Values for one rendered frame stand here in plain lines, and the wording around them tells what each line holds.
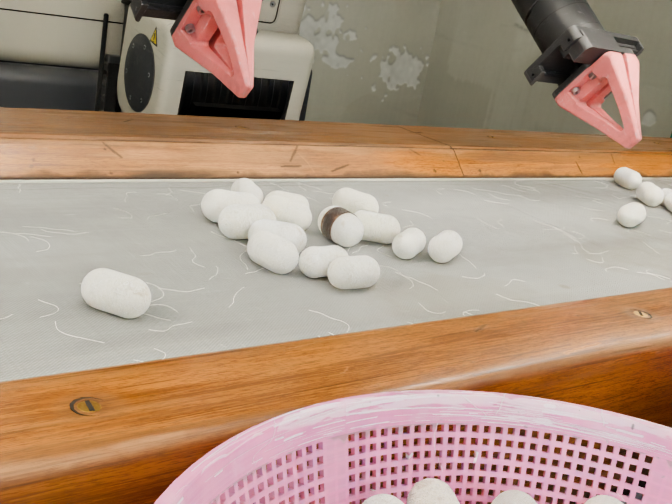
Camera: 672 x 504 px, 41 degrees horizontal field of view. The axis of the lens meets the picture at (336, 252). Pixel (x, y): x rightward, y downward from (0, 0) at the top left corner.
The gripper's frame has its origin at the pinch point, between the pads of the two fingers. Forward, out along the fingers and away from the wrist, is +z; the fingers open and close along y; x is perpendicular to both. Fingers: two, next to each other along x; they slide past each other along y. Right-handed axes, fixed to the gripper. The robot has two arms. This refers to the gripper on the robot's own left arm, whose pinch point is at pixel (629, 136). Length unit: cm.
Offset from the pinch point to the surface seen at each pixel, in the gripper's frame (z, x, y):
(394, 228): 6.9, 2.7, -29.4
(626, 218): 6.5, 3.0, -2.1
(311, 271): 10.6, 0.9, -38.9
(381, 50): -141, 129, 139
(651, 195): 2.4, 5.6, 9.1
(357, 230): 7.0, 2.6, -32.7
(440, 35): -143, 119, 161
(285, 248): 9.2, 0.7, -40.3
